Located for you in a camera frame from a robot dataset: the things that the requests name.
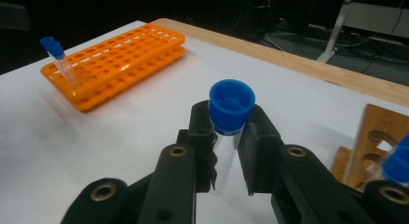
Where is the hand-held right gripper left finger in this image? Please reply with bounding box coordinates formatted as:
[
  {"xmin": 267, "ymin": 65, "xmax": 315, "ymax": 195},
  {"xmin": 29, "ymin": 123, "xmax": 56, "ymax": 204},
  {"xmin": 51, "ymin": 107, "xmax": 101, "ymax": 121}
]
[{"xmin": 176, "ymin": 99, "xmax": 218, "ymax": 193}]

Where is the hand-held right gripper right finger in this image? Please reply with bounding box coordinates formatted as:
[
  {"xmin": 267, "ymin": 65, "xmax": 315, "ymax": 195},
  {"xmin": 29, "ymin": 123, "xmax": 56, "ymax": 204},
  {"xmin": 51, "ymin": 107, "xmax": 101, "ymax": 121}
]
[{"xmin": 236, "ymin": 103, "xmax": 286, "ymax": 197}]

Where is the wooden test tube rack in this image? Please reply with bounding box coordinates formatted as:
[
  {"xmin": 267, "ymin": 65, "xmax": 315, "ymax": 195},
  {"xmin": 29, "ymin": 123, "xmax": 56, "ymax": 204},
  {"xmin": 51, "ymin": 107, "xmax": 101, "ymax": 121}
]
[{"xmin": 331, "ymin": 102, "xmax": 409, "ymax": 191}]

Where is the orange plastic test tube rack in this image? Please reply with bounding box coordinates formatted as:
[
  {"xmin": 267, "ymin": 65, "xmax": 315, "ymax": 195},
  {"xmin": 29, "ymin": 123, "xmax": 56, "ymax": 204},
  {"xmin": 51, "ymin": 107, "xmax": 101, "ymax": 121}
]
[{"xmin": 40, "ymin": 23, "xmax": 186, "ymax": 112}]

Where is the white metal stand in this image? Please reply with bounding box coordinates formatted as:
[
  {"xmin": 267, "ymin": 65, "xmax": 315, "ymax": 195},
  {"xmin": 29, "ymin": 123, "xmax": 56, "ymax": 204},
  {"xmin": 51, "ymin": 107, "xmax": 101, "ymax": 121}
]
[{"xmin": 316, "ymin": 0, "xmax": 409, "ymax": 65}]

